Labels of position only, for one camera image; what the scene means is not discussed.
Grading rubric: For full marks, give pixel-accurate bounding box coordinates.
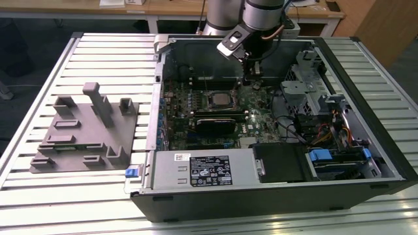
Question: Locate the black RAM slot bank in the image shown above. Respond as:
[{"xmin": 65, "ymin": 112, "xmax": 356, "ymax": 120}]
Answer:
[
  {"xmin": 193, "ymin": 109, "xmax": 247, "ymax": 118},
  {"xmin": 191, "ymin": 75, "xmax": 244, "ymax": 91}
]

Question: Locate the grey power supply unit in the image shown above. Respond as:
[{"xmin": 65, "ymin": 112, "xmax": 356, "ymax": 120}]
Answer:
[{"xmin": 149, "ymin": 148, "xmax": 261, "ymax": 191}]

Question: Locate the black open PC case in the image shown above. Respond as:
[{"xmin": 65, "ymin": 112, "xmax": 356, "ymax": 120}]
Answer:
[{"xmin": 129, "ymin": 33, "xmax": 418, "ymax": 223}]

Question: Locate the hard disk in blue carrier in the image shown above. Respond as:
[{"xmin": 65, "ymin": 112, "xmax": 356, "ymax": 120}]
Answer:
[{"xmin": 304, "ymin": 148, "xmax": 366, "ymax": 181}]

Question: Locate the green motherboard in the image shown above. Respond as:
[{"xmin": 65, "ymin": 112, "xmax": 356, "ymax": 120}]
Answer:
[{"xmin": 159, "ymin": 78, "xmax": 284, "ymax": 151}]

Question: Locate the silver metal drive cage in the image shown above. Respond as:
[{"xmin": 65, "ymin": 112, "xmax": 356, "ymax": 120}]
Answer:
[{"xmin": 279, "ymin": 47, "xmax": 331, "ymax": 116}]

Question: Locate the black wire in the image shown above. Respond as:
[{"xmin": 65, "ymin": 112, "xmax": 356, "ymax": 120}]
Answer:
[{"xmin": 275, "ymin": 115, "xmax": 310, "ymax": 145}]

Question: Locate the CPU socket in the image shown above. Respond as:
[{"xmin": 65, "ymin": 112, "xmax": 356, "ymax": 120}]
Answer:
[{"xmin": 204, "ymin": 90, "xmax": 239, "ymax": 110}]

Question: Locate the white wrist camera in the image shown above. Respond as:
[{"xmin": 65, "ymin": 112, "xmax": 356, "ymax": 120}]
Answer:
[
  {"xmin": 280, "ymin": 21, "xmax": 300, "ymax": 38},
  {"xmin": 216, "ymin": 30, "xmax": 249, "ymax": 59}
]

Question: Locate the black graphics card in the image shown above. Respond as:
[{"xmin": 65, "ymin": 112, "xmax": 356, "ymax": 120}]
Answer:
[{"xmin": 193, "ymin": 117, "xmax": 236, "ymax": 136}]

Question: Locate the wooden desk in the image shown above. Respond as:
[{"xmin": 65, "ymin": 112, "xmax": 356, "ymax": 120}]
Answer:
[{"xmin": 0, "ymin": 0, "xmax": 346, "ymax": 37}]

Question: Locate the wooden cabinet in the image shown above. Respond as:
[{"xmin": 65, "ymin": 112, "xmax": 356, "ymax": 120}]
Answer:
[{"xmin": 334, "ymin": 0, "xmax": 418, "ymax": 68}]

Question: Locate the grey case latch handle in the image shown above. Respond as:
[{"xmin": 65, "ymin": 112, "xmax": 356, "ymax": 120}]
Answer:
[{"xmin": 152, "ymin": 34, "xmax": 171, "ymax": 53}]

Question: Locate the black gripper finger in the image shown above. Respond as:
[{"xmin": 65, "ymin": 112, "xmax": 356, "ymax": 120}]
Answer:
[{"xmin": 243, "ymin": 60, "xmax": 264, "ymax": 86}]

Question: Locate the silver CPU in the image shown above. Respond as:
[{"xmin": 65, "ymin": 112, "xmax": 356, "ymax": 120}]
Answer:
[{"xmin": 208, "ymin": 94, "xmax": 231, "ymax": 106}]

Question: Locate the coloured wire bundle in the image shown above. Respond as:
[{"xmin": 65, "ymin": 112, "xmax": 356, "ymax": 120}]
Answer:
[{"xmin": 311, "ymin": 122, "xmax": 355, "ymax": 147}]

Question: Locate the grey parts rack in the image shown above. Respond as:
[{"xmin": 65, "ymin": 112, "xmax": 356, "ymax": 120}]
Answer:
[{"xmin": 28, "ymin": 82, "xmax": 140, "ymax": 174}]

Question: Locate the black plastic drive cover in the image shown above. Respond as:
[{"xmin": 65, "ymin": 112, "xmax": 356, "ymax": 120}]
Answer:
[{"xmin": 251, "ymin": 142, "xmax": 311, "ymax": 184}]

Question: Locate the green RAM stick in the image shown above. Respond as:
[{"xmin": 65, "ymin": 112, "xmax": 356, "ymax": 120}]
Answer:
[{"xmin": 53, "ymin": 144, "xmax": 89, "ymax": 151}]

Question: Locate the grey plastic bracket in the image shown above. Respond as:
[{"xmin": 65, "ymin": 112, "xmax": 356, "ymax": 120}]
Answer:
[{"xmin": 316, "ymin": 94, "xmax": 352, "ymax": 116}]

